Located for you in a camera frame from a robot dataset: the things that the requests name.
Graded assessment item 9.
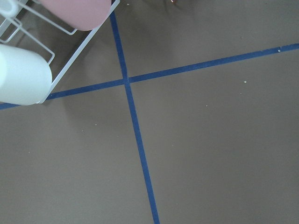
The pink cup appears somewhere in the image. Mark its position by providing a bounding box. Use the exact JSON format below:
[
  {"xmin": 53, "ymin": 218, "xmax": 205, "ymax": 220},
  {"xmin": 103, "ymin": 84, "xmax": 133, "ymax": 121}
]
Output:
[{"xmin": 40, "ymin": 0, "xmax": 112, "ymax": 31}]

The white cup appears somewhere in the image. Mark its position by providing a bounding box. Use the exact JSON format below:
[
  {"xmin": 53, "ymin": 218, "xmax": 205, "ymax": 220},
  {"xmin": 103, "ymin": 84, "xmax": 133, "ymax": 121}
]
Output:
[{"xmin": 0, "ymin": 44, "xmax": 52, "ymax": 105}]

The white wire cup rack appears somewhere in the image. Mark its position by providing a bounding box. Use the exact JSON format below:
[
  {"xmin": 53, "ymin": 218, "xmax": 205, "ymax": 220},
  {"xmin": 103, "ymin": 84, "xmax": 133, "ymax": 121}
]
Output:
[{"xmin": 0, "ymin": 0, "xmax": 119, "ymax": 104}]

